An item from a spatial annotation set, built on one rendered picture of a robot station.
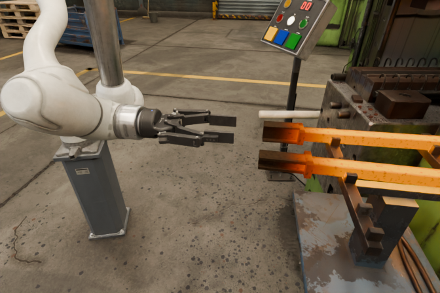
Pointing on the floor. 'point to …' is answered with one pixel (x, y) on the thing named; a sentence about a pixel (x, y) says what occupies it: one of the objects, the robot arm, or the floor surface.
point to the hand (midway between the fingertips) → (223, 128)
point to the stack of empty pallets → (21, 24)
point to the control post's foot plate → (279, 176)
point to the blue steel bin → (82, 28)
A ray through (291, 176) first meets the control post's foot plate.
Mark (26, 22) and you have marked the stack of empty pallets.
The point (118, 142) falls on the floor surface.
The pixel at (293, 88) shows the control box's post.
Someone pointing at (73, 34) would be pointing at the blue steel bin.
